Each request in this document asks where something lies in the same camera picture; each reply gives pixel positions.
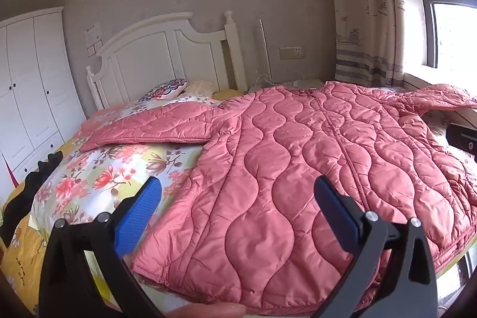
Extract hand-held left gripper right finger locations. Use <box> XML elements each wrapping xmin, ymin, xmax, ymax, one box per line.
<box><xmin>309</xmin><ymin>176</ymin><xmax>439</xmax><ymax>318</ymax></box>

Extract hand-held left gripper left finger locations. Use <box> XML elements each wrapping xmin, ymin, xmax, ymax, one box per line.
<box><xmin>39</xmin><ymin>176</ymin><xmax>165</xmax><ymax>318</ymax></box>

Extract pink quilted jacket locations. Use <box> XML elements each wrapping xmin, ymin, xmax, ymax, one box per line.
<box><xmin>80</xmin><ymin>81</ymin><xmax>477</xmax><ymax>317</ymax></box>

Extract person's left hand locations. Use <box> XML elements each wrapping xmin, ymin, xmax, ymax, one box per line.
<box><xmin>164</xmin><ymin>303</ymin><xmax>247</xmax><ymax>318</ymax></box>

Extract floral bed sheet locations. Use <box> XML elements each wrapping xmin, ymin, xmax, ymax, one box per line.
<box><xmin>0</xmin><ymin>86</ymin><xmax>472</xmax><ymax>318</ymax></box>

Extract dark framed window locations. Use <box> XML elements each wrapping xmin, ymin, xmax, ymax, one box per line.
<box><xmin>400</xmin><ymin>0</ymin><xmax>477</xmax><ymax>80</ymax></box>

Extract dark cloth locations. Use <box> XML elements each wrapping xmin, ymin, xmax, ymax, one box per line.
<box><xmin>0</xmin><ymin>150</ymin><xmax>64</xmax><ymax>248</ymax></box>

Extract white nightstand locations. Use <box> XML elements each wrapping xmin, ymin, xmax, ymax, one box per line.
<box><xmin>248</xmin><ymin>79</ymin><xmax>325</xmax><ymax>93</ymax></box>

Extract patterned purple pillow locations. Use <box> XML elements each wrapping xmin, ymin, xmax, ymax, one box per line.
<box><xmin>140</xmin><ymin>78</ymin><xmax>188</xmax><ymax>103</ymax></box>

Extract yellow pillow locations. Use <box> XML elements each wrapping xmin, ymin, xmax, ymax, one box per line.
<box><xmin>212</xmin><ymin>89</ymin><xmax>243</xmax><ymax>102</ymax></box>

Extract white wooden headboard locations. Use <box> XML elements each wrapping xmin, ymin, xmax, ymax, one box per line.
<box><xmin>86</xmin><ymin>10</ymin><xmax>248</xmax><ymax>110</ymax></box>

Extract printed striped curtain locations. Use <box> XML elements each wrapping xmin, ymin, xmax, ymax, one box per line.
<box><xmin>321</xmin><ymin>0</ymin><xmax>407</xmax><ymax>88</ymax></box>

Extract white wardrobe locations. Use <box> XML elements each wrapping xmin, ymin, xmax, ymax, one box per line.
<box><xmin>0</xmin><ymin>7</ymin><xmax>86</xmax><ymax>199</ymax></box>

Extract white cable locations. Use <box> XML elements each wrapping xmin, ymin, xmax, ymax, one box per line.
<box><xmin>255</xmin><ymin>71</ymin><xmax>306</xmax><ymax>88</ymax></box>

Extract beige wall socket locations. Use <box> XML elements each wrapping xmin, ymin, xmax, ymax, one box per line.
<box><xmin>279</xmin><ymin>46</ymin><xmax>305</xmax><ymax>60</ymax></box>

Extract paper wall notice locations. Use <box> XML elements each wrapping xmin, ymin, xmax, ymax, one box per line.
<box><xmin>85</xmin><ymin>22</ymin><xmax>103</xmax><ymax>58</ymax></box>

